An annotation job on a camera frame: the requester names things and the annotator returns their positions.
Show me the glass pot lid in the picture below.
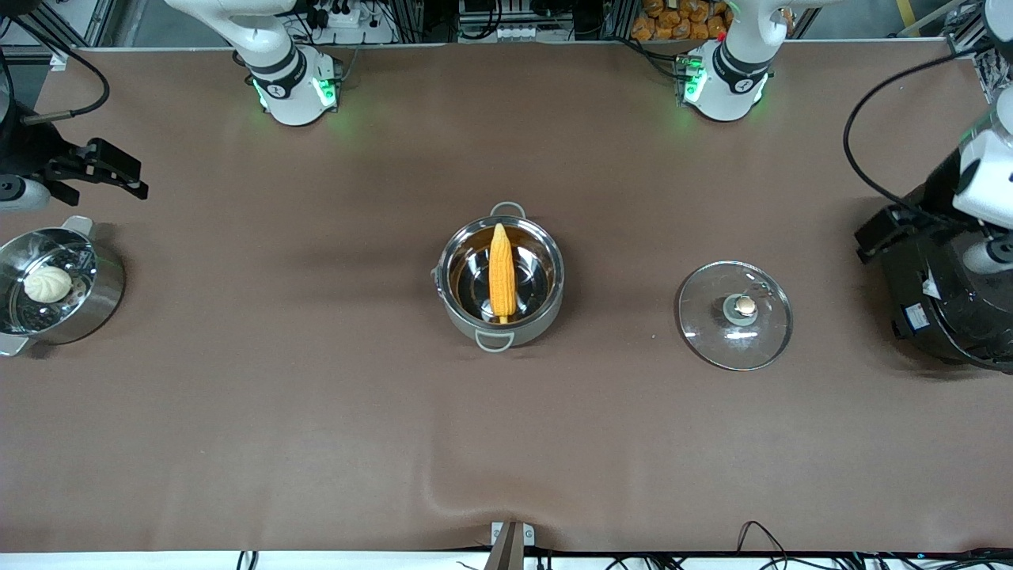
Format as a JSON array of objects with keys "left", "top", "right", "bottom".
[{"left": 676, "top": 260, "right": 795, "bottom": 372}]

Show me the yellow corn cob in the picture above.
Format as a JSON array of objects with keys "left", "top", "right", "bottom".
[{"left": 488, "top": 222, "right": 519, "bottom": 325}]

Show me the steel steamer pot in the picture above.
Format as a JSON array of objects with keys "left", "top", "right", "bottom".
[{"left": 0, "top": 215, "right": 127, "bottom": 357}]

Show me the stainless steel pot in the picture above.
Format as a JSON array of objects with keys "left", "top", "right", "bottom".
[{"left": 432, "top": 201, "right": 567, "bottom": 354}]

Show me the black rice cooker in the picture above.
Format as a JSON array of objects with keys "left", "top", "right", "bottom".
[{"left": 876, "top": 186, "right": 1013, "bottom": 374}]

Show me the white steamed bun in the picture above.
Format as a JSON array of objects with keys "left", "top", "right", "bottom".
[{"left": 23, "top": 265, "right": 74, "bottom": 304}]

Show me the white power strip with plugs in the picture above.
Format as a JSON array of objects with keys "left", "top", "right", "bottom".
[{"left": 307, "top": 0, "right": 370, "bottom": 31}]

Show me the bag of orange snacks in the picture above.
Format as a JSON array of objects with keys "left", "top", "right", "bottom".
[{"left": 630, "top": 0, "right": 730, "bottom": 43}]

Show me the white socket strip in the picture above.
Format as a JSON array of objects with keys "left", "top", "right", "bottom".
[{"left": 458, "top": 24, "right": 529, "bottom": 43}]

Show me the brown table mat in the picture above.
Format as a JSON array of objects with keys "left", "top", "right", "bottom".
[{"left": 0, "top": 41, "right": 1013, "bottom": 553}]

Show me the aluminium frame profile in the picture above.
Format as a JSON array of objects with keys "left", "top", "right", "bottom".
[
  {"left": 0, "top": 0, "right": 121, "bottom": 63},
  {"left": 943, "top": 0, "right": 1013, "bottom": 61}
]

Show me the black looped cable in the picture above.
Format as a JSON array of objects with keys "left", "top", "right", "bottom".
[{"left": 736, "top": 520, "right": 794, "bottom": 555}]

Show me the metal edge bracket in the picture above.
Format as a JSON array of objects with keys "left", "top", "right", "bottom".
[{"left": 490, "top": 521, "right": 536, "bottom": 570}]

